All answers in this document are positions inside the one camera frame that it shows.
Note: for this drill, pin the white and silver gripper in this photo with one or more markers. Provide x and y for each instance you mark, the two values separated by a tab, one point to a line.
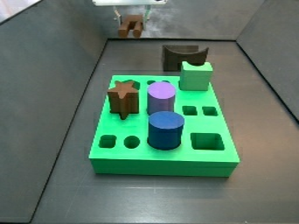
116	3

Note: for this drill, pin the brown square-circle forked object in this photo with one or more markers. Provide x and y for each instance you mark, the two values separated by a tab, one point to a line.
132	24

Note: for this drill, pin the black curved fixture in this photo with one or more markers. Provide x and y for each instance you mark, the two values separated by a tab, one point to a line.
175	54

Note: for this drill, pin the green arch block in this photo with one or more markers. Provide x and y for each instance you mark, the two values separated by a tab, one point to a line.
195	77

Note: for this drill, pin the purple cylinder block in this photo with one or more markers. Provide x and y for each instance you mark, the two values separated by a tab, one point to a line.
160	97

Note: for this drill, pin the brown star block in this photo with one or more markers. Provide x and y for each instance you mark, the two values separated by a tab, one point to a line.
123	98

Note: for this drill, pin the blue cylinder block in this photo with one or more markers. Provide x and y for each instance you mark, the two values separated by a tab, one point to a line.
164	130

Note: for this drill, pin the green shape sorter base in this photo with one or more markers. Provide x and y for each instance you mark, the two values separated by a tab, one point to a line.
127	149

